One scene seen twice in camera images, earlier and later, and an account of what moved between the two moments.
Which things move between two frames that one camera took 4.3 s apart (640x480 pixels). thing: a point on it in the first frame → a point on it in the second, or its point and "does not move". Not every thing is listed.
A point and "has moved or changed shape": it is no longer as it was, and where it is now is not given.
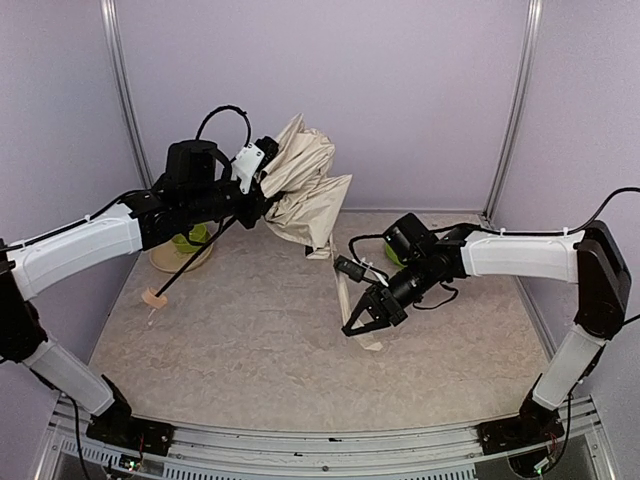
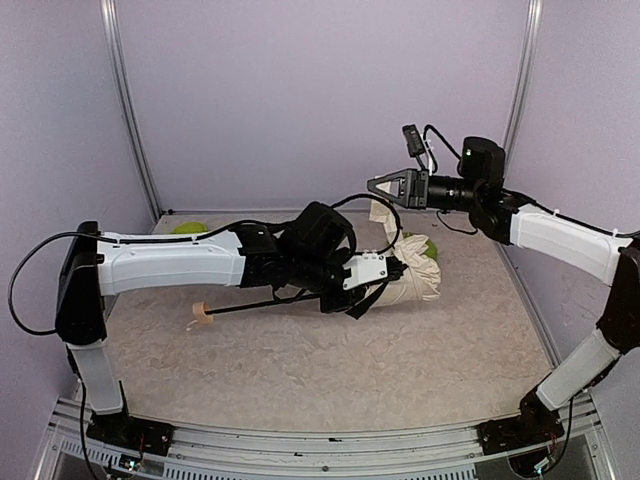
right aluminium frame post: [525, 78] does not move
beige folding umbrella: [307, 193] has moved or changed shape
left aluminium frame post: [111, 23] does not move
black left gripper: [255, 203] → [395, 270]
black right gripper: [385, 305] → [417, 189]
